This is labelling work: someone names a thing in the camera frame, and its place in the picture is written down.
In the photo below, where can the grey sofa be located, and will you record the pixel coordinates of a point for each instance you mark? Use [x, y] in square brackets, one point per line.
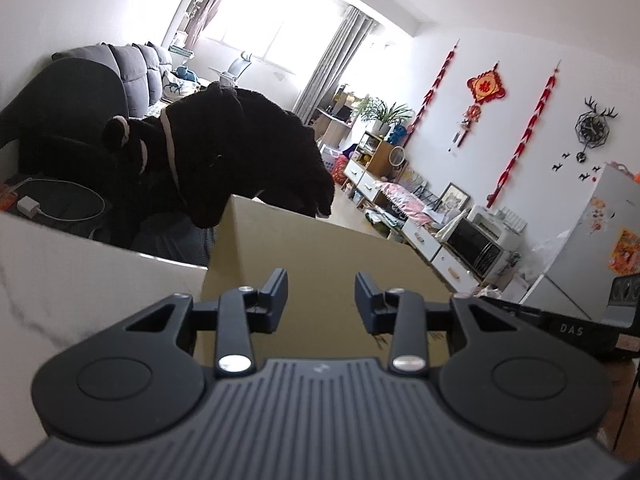
[140, 70]

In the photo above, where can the red knot wall ornament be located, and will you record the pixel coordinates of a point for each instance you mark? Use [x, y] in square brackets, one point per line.
[485, 87]

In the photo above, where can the white marble desktop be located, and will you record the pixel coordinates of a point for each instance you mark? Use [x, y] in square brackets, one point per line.
[75, 285]

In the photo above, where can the wooden shelf cabinet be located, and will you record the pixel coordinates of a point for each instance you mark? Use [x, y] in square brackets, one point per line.
[377, 160]

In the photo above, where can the grey patterned curtain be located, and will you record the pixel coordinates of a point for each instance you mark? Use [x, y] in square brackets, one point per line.
[335, 60]
[215, 0]

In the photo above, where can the white office chair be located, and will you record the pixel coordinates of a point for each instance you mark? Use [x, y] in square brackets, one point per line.
[235, 67]

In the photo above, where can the white printer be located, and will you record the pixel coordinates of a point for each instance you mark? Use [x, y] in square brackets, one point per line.
[495, 225]

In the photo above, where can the blue plush toy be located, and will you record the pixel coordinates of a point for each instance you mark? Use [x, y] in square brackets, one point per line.
[397, 134]

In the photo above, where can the tall white shelf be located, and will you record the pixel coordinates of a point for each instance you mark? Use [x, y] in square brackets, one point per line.
[185, 10]

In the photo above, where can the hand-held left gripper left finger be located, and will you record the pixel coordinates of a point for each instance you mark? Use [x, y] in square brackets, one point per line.
[277, 300]

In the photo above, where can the deer print cushion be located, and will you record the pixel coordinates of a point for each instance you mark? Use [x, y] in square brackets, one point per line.
[177, 85]

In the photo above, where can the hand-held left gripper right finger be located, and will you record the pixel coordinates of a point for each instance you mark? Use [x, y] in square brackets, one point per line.
[365, 305]

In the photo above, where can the white low cabinet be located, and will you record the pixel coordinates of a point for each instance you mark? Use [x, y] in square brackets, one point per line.
[422, 240]

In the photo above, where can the pink cloth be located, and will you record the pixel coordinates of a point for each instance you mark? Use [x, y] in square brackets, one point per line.
[405, 202]

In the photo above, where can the black antler wall clock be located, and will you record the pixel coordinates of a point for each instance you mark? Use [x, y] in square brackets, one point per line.
[592, 127]

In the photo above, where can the framed pencil portrait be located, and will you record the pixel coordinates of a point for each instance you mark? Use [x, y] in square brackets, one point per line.
[454, 199]

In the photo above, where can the tan cardboard box lid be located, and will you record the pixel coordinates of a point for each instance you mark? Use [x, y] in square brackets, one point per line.
[310, 245]

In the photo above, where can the wooden computer desk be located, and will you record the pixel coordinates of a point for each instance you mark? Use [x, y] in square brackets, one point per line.
[335, 125]

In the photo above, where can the black fleece jacket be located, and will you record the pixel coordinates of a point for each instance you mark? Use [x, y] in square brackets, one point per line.
[240, 150]

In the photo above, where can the small white desk fan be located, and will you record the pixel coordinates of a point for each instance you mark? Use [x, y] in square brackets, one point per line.
[397, 156]

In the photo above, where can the black microwave oven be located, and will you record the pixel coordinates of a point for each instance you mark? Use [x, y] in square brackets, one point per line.
[475, 247]

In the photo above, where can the potted green plant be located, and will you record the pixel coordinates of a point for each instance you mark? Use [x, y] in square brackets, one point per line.
[385, 112]

